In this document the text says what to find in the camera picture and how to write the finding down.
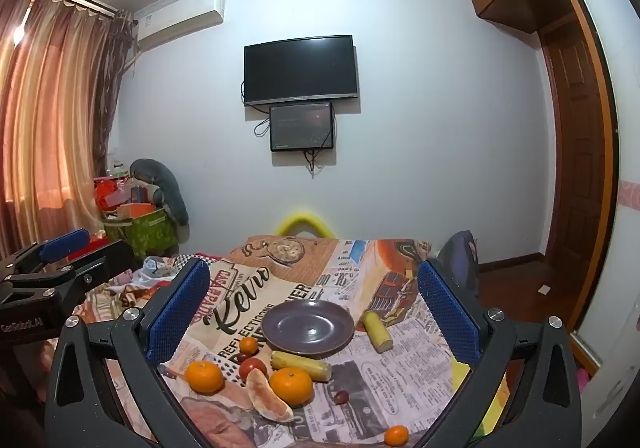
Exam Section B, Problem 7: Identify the brown side curtain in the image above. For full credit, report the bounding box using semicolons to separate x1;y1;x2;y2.
95;10;139;169

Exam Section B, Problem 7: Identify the large orange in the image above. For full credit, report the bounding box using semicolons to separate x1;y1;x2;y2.
270;367;315;405
185;361;224;395

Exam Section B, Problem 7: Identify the yellow cloth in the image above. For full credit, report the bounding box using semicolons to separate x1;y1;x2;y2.
451;357;503;434

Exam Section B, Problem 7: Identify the brown wooden door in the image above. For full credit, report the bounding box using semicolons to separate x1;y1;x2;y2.
537;12;608;323

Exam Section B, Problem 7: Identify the printed newspaper pattern cloth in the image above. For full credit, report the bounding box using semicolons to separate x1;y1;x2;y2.
75;235;501;448

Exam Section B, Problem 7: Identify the grey plush toy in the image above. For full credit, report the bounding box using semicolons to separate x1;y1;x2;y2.
129;159;190;227

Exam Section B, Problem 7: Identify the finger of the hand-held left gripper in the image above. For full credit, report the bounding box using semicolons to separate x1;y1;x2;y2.
54;240;136;319
0;228;91;286

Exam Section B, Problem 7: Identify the white wardrobe sliding door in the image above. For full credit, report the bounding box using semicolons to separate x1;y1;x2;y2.
559;0;640;379

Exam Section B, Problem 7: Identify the white air conditioner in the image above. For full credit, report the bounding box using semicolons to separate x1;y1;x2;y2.
136;0;226;52

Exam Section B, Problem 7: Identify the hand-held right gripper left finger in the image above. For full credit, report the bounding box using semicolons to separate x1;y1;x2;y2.
44;257;211;448

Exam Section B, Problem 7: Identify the black wall television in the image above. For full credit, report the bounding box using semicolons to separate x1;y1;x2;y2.
244;34;360;106

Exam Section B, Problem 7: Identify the yellow foam ring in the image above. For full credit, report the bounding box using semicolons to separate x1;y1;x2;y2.
276;212;335;239

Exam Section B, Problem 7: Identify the red tomato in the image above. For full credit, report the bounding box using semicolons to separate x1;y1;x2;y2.
238;357;268;381

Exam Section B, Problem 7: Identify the red gift bag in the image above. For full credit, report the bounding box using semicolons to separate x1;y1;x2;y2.
94;178;131;213

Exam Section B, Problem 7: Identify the small black wall monitor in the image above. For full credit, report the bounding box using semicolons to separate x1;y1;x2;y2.
269;100;335;152

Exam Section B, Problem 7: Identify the dark blue cloth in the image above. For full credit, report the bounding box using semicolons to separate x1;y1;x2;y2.
439;230;481;281

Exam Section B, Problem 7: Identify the green storage box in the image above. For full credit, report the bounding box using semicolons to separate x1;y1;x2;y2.
103;208;179;259

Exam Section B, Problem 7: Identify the checkered cloth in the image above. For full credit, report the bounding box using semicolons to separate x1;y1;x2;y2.
172;254;221;269

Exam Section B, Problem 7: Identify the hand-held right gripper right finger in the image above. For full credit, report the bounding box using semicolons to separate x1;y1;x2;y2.
417;258;583;448

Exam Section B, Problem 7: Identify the purple round plate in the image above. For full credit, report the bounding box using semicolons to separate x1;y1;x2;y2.
260;299;356;360

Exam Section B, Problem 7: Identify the orange striped curtain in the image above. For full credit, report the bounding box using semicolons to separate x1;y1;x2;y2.
0;0;118;249

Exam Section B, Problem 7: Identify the orange cardboard box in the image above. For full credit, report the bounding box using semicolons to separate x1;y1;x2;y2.
117;203;156;219

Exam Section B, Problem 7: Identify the light blue patterned cloth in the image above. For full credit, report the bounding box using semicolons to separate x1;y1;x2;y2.
139;257;176;287

